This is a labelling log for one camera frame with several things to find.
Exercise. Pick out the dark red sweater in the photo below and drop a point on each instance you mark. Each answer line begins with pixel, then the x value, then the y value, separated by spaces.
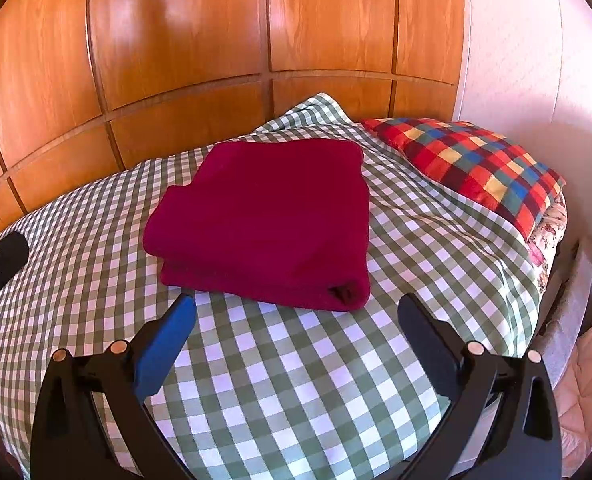
pixel 266 220

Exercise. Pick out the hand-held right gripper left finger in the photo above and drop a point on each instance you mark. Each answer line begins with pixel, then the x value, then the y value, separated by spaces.
pixel 168 340

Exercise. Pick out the multicoloured checked pillow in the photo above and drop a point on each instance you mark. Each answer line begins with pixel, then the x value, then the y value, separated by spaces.
pixel 475 165

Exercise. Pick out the green checked bedsheet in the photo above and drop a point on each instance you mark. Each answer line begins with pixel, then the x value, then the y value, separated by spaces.
pixel 301 385

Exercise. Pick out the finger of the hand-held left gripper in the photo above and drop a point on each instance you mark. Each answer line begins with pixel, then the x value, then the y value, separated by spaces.
pixel 3 257

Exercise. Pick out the grey upholstered bed frame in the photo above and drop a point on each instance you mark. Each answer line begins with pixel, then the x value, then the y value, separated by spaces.
pixel 570 300

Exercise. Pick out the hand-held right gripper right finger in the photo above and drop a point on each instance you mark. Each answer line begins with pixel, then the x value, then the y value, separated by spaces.
pixel 425 345

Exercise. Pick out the wooden panelled wardrobe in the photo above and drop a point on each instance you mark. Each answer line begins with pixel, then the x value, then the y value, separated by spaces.
pixel 176 60

